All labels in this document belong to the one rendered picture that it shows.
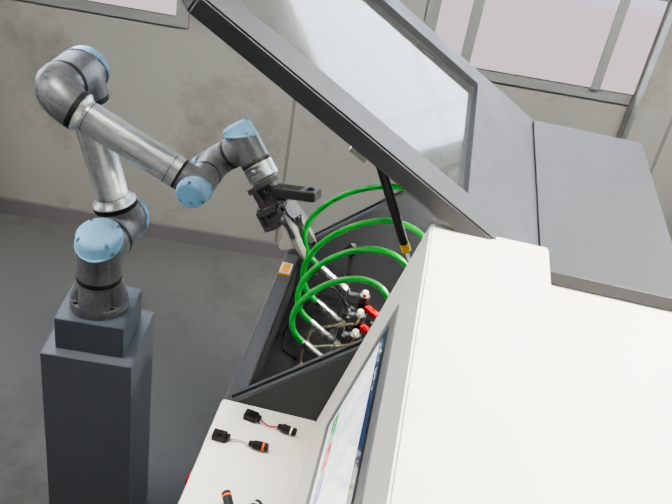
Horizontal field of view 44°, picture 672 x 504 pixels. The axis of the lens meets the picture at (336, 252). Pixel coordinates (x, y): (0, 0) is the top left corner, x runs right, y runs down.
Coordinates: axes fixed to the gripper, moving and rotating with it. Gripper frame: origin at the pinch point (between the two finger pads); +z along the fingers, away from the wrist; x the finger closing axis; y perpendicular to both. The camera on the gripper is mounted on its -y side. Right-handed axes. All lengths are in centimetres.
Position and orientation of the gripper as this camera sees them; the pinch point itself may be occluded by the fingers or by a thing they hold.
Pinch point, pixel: (310, 248)
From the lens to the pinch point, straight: 205.6
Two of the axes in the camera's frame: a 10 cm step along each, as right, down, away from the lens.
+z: 4.6, 8.8, 1.0
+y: -8.2, 3.8, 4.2
